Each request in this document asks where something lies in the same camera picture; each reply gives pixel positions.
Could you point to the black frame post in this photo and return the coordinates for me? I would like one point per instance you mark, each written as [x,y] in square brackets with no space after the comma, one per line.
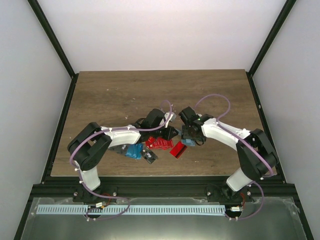
[276,27]
[45,24]

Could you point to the black front frame rail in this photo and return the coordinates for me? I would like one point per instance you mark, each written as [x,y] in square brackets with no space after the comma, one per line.
[131,187]

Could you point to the light blue slotted cable duct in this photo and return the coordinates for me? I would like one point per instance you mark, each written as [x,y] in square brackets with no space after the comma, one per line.
[203,210]

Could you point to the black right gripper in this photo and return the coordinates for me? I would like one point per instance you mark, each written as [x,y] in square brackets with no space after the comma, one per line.
[185,135]

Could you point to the black left frame post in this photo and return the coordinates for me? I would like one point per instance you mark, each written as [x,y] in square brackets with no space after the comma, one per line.
[45,24]

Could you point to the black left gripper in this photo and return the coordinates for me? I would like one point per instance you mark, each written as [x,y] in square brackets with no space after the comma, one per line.
[169,135]

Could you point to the single red credit card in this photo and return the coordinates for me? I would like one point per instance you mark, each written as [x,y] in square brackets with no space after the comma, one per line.
[178,150]

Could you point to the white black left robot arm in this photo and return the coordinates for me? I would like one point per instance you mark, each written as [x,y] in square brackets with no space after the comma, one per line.
[89,146]

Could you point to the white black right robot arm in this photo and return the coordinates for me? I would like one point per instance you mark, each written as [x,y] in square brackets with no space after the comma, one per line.
[256,154]

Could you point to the grey metal base plate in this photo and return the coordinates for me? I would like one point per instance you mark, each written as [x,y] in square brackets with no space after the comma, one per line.
[269,218]

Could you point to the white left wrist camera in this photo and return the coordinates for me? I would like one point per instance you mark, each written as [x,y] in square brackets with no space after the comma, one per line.
[168,117]

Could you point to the blue credit card pile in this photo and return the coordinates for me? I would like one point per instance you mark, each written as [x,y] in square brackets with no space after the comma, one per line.
[134,151]

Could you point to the black right frame post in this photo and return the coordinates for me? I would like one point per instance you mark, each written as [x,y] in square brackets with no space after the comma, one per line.
[276,27]

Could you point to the blue card holder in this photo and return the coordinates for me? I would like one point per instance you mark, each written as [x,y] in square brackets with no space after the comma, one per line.
[188,142]

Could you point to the red credit card pile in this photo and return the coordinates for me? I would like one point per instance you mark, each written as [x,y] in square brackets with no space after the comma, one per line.
[159,143]

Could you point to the black credit card pile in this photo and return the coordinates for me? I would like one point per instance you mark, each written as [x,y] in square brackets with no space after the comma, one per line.
[120,149]

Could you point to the black VIP credit card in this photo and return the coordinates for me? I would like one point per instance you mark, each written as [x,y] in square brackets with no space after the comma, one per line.
[149,156]

